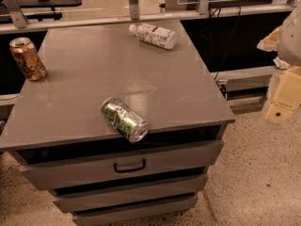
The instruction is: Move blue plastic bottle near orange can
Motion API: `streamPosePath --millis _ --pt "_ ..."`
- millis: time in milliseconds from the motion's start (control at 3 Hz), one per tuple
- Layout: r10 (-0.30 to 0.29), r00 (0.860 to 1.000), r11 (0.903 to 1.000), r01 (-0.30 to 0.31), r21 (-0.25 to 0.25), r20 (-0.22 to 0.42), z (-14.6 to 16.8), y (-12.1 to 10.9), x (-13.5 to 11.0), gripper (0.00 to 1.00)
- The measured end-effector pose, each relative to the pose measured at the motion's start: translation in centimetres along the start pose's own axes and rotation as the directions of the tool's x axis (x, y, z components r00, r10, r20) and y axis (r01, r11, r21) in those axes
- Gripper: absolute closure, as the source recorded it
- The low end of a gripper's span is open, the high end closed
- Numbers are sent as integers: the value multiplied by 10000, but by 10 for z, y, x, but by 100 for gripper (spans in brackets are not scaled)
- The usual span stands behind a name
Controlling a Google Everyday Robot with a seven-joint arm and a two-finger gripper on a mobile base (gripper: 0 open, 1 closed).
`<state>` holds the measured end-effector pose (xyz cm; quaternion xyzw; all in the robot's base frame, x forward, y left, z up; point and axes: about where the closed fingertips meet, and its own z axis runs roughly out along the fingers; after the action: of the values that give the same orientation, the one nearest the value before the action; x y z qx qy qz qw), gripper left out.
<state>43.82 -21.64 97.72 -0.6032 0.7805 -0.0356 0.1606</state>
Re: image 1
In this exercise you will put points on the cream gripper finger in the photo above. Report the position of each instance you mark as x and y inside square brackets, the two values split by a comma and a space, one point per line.
[287, 97]

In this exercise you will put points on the white blue plastic bottle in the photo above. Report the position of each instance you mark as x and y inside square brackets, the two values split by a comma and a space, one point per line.
[154, 35]

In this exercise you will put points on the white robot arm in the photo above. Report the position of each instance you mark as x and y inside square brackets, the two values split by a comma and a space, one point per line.
[286, 41]

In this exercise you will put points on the green silver soda can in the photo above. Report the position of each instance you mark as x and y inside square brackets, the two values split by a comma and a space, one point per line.
[123, 119]

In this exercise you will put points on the orange soda can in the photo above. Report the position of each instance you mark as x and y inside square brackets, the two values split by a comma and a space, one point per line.
[26, 56]

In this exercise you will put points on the grey drawer cabinet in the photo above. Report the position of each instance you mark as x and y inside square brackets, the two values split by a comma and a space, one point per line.
[65, 146]

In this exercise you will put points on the black drawer handle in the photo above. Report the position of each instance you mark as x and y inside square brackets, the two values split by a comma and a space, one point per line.
[127, 167]

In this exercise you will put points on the metal railing frame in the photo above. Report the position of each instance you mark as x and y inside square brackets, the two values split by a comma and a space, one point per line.
[21, 16]

